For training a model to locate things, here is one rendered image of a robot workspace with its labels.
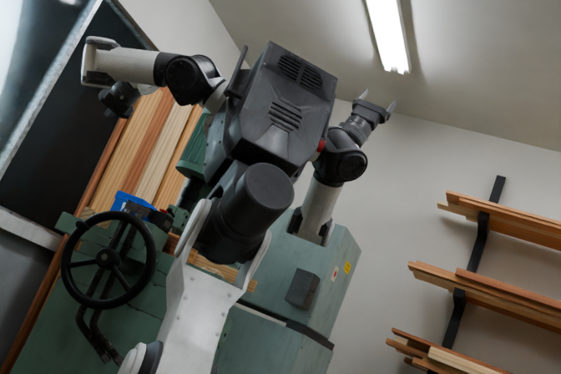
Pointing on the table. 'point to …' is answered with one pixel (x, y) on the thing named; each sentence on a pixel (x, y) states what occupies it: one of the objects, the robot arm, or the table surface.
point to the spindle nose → (190, 193)
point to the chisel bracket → (179, 219)
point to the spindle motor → (194, 151)
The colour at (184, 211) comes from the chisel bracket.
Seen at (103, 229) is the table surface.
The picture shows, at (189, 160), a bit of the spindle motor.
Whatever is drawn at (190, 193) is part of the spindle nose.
